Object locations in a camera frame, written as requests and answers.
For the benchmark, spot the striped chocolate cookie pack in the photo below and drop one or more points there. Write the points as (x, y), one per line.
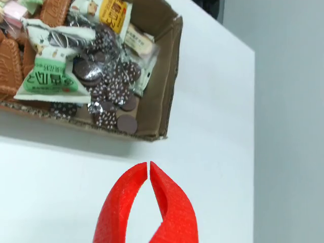
(63, 38)

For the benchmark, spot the beige snack packet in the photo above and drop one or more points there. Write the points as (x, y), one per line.
(138, 40)

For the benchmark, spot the large brown biscuit packet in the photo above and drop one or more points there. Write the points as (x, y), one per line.
(10, 68)

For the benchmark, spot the small brown biscuit packet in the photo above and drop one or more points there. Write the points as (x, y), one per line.
(54, 11)

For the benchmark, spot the dotted chocolate cookie bag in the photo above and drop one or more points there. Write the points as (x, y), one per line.
(114, 76)

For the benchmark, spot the clear white wrapper packet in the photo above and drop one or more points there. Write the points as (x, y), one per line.
(149, 71)

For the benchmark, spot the white bear print packet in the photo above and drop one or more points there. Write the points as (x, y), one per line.
(84, 7)

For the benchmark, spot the green white snack packet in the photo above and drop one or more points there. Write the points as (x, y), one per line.
(50, 81)

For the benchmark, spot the pastel pink candy bag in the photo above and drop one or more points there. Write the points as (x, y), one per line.
(15, 14)

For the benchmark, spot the yellow snack packet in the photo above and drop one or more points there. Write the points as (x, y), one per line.
(114, 15)

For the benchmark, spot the plain brown round cookie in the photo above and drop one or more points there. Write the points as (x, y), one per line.
(127, 124)

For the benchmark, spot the brown cardboard box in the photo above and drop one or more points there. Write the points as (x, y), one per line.
(162, 101)

